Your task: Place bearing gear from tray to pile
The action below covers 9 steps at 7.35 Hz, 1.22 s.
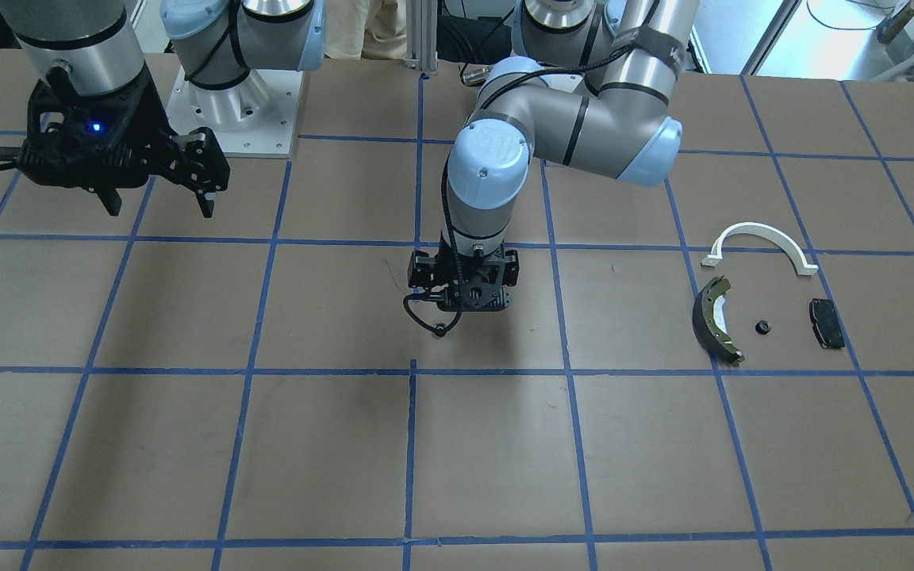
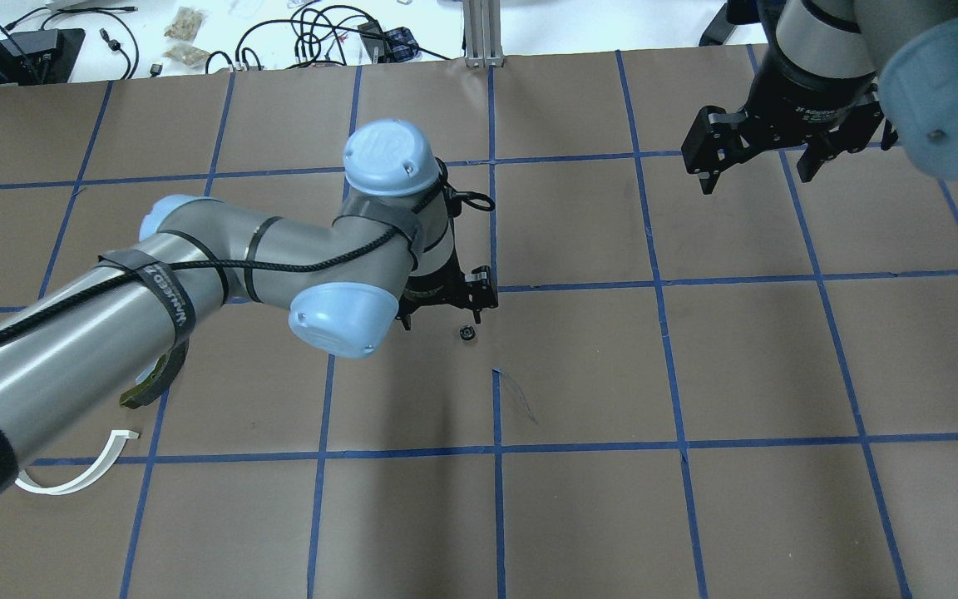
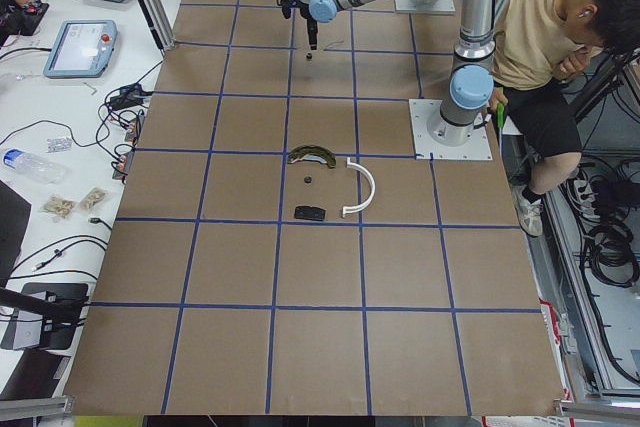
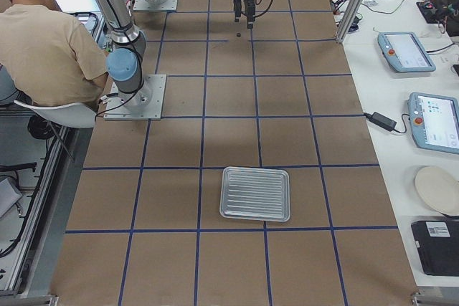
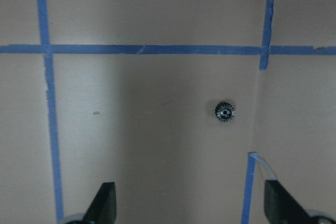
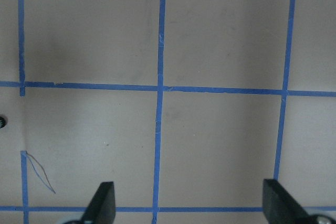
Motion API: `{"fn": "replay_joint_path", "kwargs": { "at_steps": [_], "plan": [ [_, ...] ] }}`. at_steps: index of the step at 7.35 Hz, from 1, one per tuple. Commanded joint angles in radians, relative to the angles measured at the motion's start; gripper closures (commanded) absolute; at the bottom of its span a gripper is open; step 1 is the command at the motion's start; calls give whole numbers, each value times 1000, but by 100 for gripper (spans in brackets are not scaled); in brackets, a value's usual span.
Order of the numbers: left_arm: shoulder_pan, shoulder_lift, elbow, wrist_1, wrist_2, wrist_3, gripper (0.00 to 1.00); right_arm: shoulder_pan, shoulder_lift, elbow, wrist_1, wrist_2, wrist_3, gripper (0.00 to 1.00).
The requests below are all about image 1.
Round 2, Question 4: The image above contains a person in beige shirt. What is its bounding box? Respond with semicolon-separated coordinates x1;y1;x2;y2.
325;1;409;60

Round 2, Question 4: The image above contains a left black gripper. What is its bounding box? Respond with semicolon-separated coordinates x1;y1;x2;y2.
409;243;520;313

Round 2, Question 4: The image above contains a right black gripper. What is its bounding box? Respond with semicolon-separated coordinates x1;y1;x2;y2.
16;67;231;218

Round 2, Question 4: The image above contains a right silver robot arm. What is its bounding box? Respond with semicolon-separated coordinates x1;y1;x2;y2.
0;1;326;218

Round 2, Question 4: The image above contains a black brake pad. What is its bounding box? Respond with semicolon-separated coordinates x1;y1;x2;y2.
808;297;846;350

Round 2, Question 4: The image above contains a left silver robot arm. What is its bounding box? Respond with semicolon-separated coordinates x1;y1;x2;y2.
409;1;699;313

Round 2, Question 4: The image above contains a green brake shoe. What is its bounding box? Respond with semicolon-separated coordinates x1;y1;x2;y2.
690;276;746;366

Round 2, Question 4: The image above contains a white curved plastic part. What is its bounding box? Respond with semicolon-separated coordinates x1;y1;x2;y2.
701;222;820;277

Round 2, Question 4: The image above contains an aluminium frame post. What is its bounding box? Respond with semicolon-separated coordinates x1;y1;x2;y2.
404;0;439;76

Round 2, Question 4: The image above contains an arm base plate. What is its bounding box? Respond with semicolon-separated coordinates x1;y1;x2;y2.
166;69;307;159

